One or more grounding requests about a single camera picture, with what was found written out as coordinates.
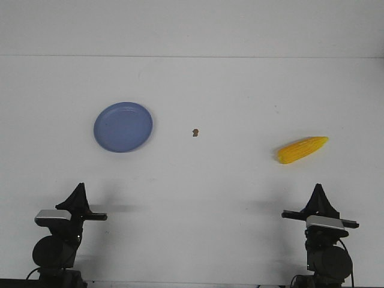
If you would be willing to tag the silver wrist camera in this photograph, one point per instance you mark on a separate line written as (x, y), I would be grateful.
(324, 222)
(52, 217)

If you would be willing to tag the blue round plate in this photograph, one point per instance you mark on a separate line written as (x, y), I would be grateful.
(123, 127)

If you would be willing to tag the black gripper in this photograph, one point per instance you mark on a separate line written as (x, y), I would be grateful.
(73, 230)
(324, 229)

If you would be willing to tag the yellow corn cob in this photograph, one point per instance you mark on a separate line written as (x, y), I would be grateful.
(300, 149)

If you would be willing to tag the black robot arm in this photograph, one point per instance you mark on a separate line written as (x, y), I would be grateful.
(55, 254)
(327, 256)

